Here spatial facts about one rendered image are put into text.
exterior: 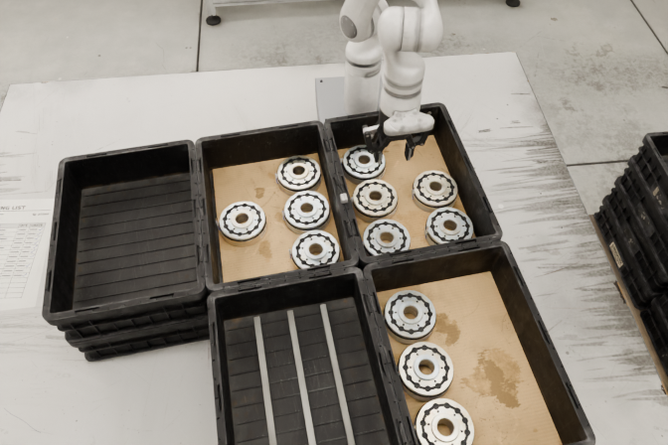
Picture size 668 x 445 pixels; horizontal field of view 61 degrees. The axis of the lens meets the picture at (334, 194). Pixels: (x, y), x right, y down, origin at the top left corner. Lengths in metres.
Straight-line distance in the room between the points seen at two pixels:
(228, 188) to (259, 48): 1.75
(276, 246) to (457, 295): 0.40
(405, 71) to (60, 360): 0.95
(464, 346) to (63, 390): 0.84
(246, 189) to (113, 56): 1.92
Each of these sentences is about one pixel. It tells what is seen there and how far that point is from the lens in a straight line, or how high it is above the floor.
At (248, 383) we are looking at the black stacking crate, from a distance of 1.13.
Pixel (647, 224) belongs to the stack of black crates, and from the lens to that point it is 2.04.
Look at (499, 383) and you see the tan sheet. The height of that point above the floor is 0.83.
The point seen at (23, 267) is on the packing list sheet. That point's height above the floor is 0.70.
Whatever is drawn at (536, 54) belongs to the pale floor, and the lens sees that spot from 3.14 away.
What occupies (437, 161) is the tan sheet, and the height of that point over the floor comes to 0.83.
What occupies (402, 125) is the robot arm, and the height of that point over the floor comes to 1.17.
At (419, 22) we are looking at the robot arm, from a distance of 0.93.
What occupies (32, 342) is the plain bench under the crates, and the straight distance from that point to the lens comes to 1.44.
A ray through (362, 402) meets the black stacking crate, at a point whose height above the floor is 0.83.
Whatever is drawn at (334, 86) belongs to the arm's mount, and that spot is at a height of 0.80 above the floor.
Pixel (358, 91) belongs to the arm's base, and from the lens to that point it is 1.46.
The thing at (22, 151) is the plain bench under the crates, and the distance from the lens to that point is 1.80.
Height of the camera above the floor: 1.89
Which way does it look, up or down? 54 degrees down
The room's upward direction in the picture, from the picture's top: straight up
